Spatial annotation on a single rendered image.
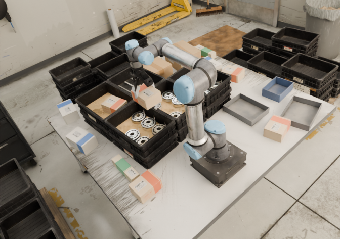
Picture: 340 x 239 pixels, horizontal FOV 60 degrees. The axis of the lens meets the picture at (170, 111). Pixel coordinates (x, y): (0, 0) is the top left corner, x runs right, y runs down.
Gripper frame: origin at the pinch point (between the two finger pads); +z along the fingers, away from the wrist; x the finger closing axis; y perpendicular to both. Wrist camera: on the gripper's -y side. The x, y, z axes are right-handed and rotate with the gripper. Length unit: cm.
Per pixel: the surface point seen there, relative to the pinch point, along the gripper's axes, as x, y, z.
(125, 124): 12.9, 16.5, 27.3
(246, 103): -70, -22, 40
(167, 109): -16.8, 5.6, 27.4
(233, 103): -64, -15, 40
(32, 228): 100, 25, 72
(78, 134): 41, 38, 31
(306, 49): -189, -1, 56
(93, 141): 36, 27, 34
